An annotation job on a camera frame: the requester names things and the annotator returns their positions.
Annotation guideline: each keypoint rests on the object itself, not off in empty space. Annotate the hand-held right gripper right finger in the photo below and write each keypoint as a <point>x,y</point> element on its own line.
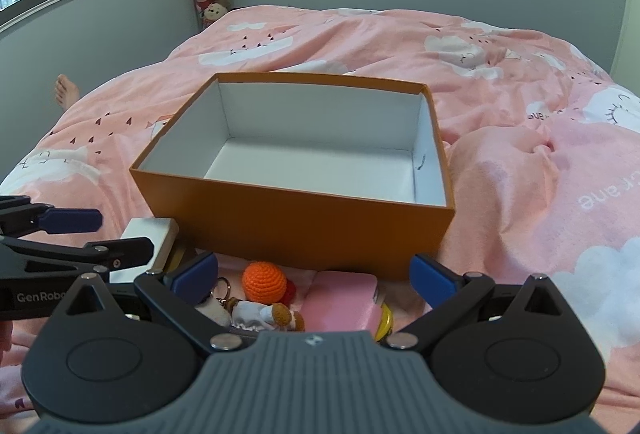
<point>431,281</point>

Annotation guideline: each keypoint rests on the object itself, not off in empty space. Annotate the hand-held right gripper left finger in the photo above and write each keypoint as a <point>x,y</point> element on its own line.
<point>192,276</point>

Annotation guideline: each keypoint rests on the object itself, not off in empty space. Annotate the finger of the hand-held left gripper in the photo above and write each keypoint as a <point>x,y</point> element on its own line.
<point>70,220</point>
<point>125,250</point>

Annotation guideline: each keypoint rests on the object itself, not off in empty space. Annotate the orange cardboard box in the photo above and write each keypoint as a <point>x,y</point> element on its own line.
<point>310,174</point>

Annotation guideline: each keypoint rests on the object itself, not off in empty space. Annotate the small white box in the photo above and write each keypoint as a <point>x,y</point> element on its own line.
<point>147,239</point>

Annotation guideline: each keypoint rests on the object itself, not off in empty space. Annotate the orange crochet ball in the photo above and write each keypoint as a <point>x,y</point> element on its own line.
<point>264,281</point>

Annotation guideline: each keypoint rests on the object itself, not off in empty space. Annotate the pink plastic block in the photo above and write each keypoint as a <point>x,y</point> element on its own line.
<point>340,301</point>

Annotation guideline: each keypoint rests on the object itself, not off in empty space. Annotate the person's foot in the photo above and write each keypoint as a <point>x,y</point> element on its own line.
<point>66,90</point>

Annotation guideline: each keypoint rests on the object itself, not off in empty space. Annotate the pink cloud print blanket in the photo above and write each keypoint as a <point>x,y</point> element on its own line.
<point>500,114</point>

